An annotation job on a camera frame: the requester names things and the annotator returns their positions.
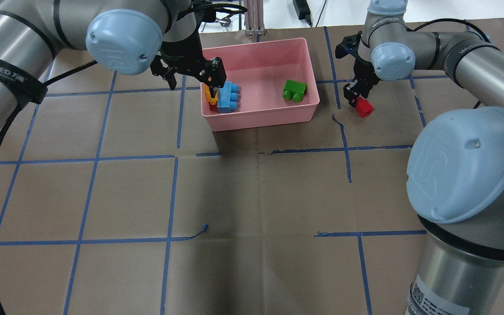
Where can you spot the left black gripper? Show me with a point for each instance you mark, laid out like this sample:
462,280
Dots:
183,54

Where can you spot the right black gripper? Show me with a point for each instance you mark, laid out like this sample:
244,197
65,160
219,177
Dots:
362,73

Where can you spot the yellow toy block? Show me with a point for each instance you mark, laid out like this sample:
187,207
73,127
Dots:
211,96

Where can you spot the red toy block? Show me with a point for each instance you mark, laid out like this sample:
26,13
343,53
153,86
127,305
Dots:
363,107

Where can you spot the blue toy block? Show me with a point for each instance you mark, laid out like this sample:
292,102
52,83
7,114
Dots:
229,97

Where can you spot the green toy block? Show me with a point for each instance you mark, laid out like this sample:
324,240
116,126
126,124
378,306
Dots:
294,90

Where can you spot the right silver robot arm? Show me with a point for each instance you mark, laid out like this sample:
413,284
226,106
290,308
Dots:
456,165

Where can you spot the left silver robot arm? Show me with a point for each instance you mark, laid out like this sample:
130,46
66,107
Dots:
128,36

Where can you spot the pink plastic box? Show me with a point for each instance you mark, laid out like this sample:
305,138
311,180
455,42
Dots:
261,70

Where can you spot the black power adapter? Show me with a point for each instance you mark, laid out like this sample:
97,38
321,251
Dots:
302,10

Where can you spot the brown paper table mat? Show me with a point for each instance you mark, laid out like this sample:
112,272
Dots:
116,198

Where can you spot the aluminium frame post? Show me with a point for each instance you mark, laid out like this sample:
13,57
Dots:
254,17

